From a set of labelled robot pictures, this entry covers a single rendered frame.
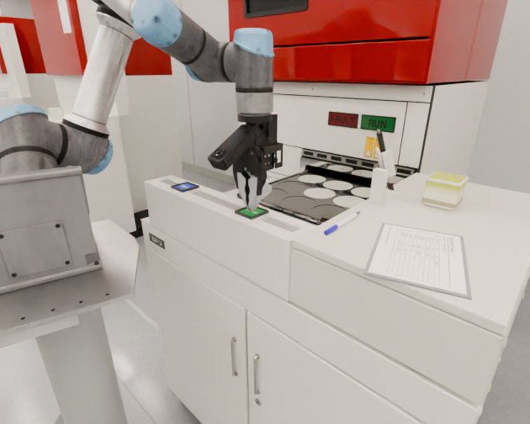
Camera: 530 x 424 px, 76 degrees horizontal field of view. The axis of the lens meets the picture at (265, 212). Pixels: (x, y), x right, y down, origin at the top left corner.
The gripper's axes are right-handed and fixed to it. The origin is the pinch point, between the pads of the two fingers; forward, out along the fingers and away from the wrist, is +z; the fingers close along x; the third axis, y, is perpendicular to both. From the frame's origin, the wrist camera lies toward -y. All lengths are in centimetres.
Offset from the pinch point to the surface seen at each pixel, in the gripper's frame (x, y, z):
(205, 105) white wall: 284, 207, 11
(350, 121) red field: 9, 58, -12
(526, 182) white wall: -33, 207, 36
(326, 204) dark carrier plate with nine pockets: -1.1, 30.5, 7.7
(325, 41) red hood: 19, 54, -37
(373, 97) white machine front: 2, 59, -20
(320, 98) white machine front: 22, 59, -19
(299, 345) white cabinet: -18.4, -3.9, 25.1
